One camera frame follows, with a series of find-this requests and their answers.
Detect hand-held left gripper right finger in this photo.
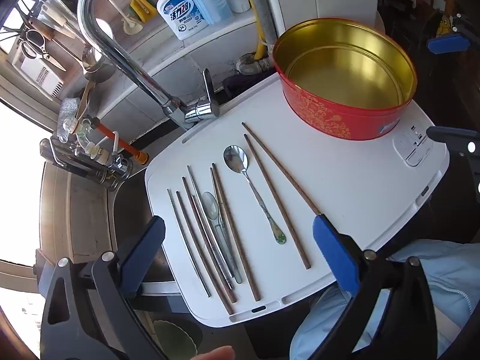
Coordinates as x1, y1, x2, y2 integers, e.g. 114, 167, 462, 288
312, 214, 439, 360

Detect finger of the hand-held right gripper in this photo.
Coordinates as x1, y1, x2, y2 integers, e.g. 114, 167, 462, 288
427, 13, 480, 56
427, 126, 480, 158

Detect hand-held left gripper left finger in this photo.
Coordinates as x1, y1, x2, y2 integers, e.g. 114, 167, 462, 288
39, 215, 167, 360

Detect metal chopstick with patterned handle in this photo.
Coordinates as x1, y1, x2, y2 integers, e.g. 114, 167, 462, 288
167, 189, 212, 298

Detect clear plastic spoon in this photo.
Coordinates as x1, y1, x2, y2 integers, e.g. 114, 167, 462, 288
202, 191, 243, 285

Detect red round tin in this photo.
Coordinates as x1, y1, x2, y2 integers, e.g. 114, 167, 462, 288
272, 18, 418, 141

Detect metal spoon with flower handle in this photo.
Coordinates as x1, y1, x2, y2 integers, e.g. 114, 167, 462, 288
223, 145, 287, 244

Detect person's left hand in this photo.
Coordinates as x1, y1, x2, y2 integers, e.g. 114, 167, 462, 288
195, 345, 235, 360

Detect steel sink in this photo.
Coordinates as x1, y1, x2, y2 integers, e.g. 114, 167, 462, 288
109, 169, 177, 289

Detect white plastic board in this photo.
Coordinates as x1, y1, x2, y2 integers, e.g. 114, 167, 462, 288
144, 71, 451, 327

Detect green bowl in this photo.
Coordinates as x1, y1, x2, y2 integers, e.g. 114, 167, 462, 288
152, 319, 205, 360

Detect light blue jacket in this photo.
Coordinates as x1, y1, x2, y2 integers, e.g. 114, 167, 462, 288
289, 238, 480, 360

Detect chrome water filter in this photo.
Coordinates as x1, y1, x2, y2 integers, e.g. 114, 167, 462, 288
39, 137, 132, 192

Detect tap valve with orange tube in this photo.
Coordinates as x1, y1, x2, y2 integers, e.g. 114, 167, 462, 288
56, 114, 149, 164

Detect steel mesh scourer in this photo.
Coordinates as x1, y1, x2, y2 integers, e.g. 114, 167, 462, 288
58, 97, 83, 121

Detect yellow pipe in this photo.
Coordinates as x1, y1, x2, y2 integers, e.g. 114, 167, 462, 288
249, 0, 269, 61

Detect grey pipe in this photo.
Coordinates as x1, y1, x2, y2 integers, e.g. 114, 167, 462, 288
242, 0, 280, 46

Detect chrome faucet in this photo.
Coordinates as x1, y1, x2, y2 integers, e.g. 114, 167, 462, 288
77, 0, 242, 132

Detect metal ladle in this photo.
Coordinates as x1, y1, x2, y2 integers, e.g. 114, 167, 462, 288
80, 43, 106, 74

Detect grey pipe fitting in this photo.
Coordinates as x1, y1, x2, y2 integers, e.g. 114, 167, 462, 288
236, 53, 271, 74

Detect white vented box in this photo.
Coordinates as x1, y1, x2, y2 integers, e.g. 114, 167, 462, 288
20, 58, 64, 98

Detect white brush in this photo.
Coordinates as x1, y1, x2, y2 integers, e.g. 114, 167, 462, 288
120, 7, 145, 36

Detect scissors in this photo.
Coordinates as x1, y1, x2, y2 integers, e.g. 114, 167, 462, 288
19, 28, 66, 72

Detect white soap bottle blue label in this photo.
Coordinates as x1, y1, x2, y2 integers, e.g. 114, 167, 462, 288
155, 0, 210, 41

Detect kitchen knife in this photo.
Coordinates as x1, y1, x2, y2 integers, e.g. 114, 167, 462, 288
17, 0, 85, 44

